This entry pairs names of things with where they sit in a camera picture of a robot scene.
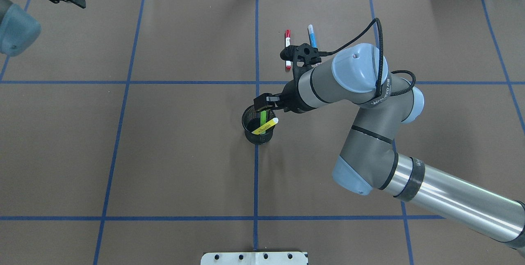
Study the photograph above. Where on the blue highlighter pen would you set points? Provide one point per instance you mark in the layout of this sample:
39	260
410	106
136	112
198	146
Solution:
312	36

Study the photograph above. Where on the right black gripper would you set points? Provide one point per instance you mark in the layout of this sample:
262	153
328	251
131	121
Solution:
290	97

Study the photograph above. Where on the green highlighter pen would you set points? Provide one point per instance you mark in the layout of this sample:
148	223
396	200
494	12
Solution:
263	117

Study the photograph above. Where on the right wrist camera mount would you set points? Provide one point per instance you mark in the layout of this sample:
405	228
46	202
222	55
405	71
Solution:
303	57

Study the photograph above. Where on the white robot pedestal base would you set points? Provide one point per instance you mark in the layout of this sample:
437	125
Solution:
255	258

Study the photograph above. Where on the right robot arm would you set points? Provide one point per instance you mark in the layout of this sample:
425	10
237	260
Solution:
368	160

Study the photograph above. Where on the red capped white marker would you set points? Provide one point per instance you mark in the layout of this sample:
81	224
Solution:
287	44

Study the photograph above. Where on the yellow highlighter pen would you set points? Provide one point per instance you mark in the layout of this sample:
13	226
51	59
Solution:
261	130

